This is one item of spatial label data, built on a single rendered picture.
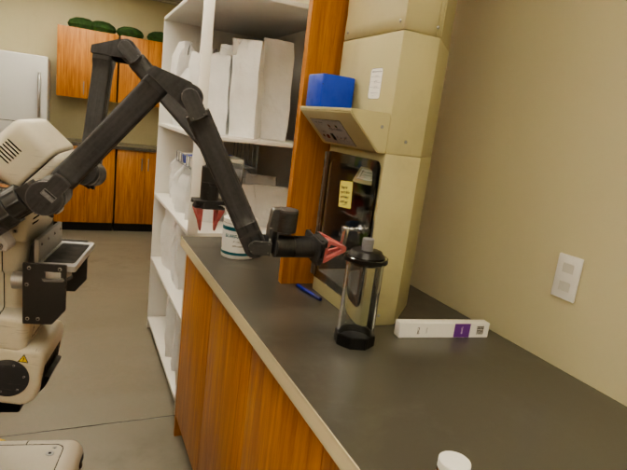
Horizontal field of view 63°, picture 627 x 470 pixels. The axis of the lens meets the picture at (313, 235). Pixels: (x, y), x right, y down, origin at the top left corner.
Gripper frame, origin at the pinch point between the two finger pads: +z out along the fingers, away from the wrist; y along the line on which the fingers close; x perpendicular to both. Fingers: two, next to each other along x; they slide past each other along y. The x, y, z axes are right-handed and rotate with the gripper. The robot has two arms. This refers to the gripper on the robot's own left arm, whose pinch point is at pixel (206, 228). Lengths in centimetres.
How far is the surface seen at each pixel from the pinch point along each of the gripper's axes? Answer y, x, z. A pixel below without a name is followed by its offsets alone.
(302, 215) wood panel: 28.7, -8.9, -6.8
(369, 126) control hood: 27, -46, -37
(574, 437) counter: 49, -102, 16
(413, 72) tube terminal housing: 38, -46, -52
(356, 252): 23, -56, -8
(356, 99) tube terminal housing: 33, -27, -44
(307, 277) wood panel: 32.9, -9.0, 14.2
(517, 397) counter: 49, -87, 16
